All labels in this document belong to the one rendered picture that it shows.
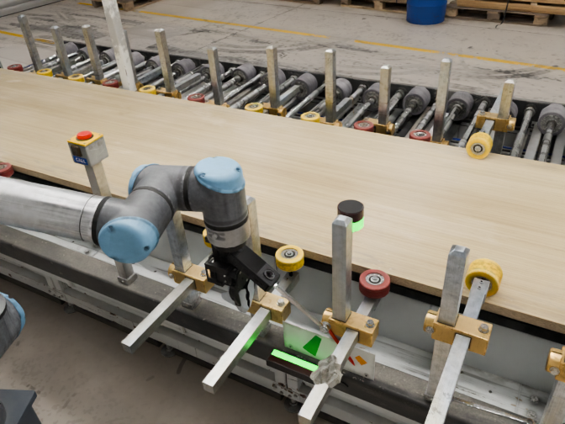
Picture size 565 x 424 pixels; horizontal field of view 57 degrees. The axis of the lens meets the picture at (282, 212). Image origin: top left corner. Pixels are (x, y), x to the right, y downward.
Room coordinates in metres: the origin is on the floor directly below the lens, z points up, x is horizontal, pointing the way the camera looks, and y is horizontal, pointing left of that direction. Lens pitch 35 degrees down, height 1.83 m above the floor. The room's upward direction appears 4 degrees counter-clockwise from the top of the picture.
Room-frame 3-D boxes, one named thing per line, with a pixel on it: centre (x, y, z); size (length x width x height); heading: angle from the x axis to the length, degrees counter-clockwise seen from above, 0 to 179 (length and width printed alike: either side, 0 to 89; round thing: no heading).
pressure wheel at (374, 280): (1.00, -0.23, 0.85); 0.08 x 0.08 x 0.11
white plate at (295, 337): (0.91, -0.09, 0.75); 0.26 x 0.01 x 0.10; 59
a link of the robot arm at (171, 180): (0.88, 0.23, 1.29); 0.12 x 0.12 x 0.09; 77
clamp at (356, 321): (0.91, -0.15, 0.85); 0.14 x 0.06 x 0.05; 59
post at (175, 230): (1.17, 0.30, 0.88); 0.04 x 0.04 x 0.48; 59
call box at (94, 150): (1.31, 0.52, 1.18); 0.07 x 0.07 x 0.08; 59
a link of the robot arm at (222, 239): (0.86, 0.12, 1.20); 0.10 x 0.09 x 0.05; 150
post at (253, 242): (1.04, 0.09, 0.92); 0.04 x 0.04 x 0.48; 59
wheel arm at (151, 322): (1.09, 0.31, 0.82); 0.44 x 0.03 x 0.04; 149
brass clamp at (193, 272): (1.16, 0.28, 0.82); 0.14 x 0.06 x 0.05; 59
